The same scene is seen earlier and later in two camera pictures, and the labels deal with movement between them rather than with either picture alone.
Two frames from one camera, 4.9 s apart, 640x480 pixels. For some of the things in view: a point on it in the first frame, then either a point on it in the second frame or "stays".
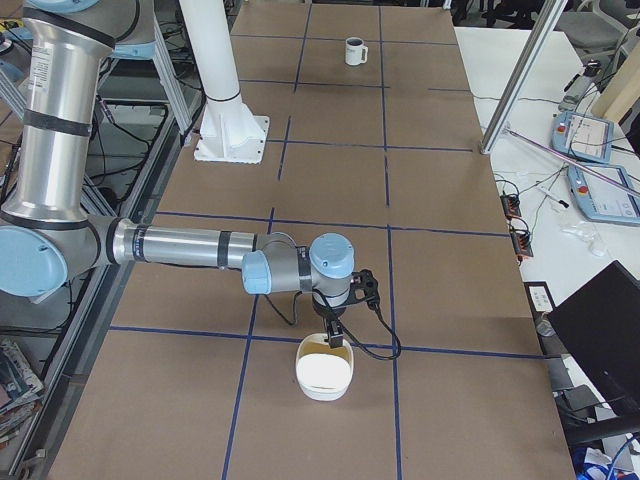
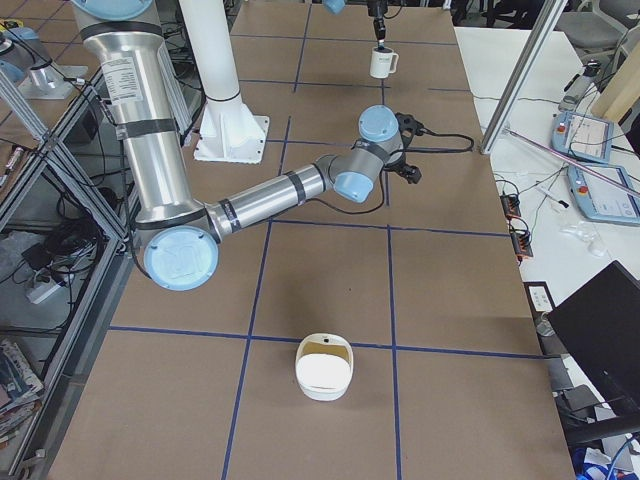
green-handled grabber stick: (608, 178) stays
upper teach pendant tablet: (583, 137) stays
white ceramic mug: (356, 53) -> (381, 62)
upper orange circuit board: (511, 205) stays
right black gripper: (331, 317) -> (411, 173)
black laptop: (600, 324) stays
